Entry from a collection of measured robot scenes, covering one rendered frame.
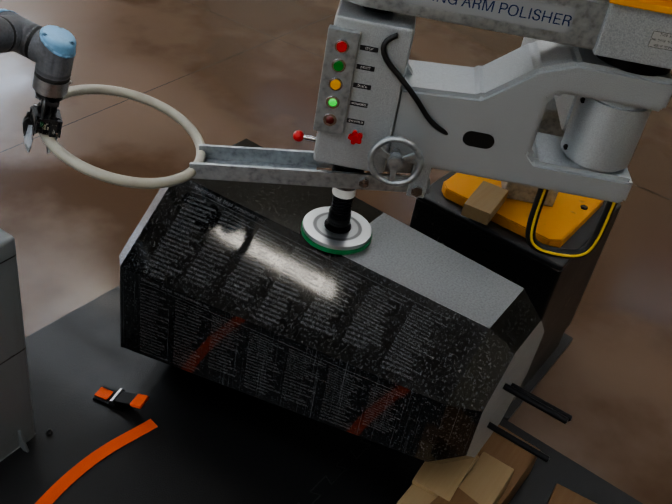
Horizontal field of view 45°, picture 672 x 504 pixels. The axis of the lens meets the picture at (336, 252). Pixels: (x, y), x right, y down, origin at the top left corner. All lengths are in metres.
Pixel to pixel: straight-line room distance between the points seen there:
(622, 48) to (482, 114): 0.37
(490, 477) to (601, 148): 1.13
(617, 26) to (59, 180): 2.94
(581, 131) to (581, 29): 0.30
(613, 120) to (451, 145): 0.41
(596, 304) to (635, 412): 0.69
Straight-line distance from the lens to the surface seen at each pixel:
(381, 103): 2.14
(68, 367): 3.21
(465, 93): 2.14
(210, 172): 2.37
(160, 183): 2.29
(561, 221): 3.03
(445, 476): 2.69
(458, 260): 2.50
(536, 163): 2.25
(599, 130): 2.23
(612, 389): 3.64
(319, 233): 2.42
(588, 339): 3.84
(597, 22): 2.08
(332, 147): 2.21
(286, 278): 2.44
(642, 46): 2.11
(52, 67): 2.24
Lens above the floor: 2.29
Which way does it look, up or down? 36 degrees down
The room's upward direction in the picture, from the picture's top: 11 degrees clockwise
